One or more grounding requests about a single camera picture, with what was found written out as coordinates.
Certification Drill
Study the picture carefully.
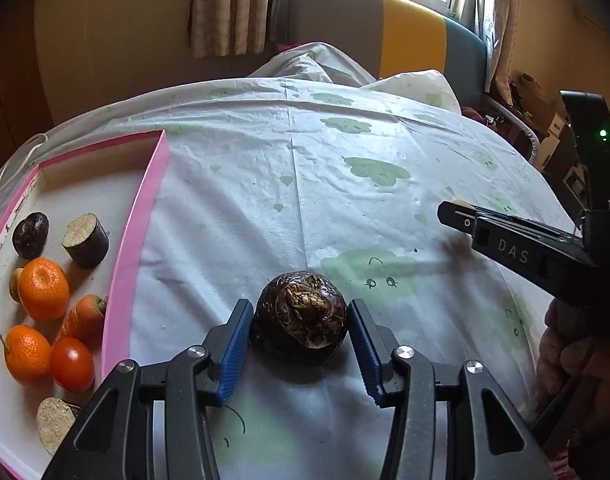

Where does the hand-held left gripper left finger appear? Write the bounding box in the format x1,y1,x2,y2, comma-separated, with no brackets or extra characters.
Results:
42,299,254,480

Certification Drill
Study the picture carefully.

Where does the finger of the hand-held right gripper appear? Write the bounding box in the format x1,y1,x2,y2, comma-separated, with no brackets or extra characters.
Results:
437,200,491,239

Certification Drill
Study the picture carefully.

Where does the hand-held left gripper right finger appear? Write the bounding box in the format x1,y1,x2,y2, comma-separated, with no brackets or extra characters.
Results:
347,299,556,480

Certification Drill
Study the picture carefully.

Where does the dark brown water chestnut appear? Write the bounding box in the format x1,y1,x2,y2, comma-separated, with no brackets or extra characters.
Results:
12,212,50,260
252,270,349,366

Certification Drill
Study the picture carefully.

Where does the pink rimmed tray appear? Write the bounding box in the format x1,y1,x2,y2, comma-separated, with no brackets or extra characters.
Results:
0,130,171,480

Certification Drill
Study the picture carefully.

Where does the orange carrot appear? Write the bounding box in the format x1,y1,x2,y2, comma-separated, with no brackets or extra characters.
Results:
60,294,108,343

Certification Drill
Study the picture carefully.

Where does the cut sugarcane piece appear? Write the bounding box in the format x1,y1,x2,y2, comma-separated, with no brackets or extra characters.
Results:
36,396,83,457
62,213,110,269

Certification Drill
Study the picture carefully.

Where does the large orange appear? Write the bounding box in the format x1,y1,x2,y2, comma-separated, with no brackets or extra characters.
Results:
18,258,70,322

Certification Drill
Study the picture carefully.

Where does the small yellowish round fruit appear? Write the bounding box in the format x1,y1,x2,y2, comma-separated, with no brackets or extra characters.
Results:
9,267,26,304

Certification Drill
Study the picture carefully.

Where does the person's right forearm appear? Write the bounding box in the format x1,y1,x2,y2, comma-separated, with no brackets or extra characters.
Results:
530,375,610,480

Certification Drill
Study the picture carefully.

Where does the person's right hand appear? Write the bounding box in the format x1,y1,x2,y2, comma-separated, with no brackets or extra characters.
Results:
535,300,610,396

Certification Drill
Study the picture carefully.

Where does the cloud printed bed sheet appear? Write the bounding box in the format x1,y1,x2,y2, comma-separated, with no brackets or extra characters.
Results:
0,77,591,480

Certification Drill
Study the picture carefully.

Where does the cloud printed pillow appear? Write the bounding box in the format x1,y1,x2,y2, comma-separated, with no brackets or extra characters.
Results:
360,70,461,113

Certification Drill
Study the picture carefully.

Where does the red tomato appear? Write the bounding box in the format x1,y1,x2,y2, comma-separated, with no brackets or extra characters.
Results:
49,337,95,394

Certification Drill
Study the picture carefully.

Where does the grey yellow teal headboard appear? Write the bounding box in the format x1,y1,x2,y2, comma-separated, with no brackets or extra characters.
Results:
287,0,488,93

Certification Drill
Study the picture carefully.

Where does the beige patterned curtain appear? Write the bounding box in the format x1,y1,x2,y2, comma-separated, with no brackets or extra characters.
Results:
187,0,273,58
472,0,523,91

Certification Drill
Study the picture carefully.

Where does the small orange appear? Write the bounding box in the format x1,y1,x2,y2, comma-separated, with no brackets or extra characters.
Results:
1,325,53,387

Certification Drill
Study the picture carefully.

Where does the white crumpled quilt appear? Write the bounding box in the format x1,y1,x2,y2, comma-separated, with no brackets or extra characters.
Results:
247,42,378,86

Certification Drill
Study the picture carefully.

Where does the wooden wardrobe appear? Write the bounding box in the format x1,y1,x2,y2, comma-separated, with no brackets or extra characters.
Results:
0,0,53,181

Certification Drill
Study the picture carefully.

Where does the grey bed rail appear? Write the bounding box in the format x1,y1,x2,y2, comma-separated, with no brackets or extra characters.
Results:
485,97,543,171

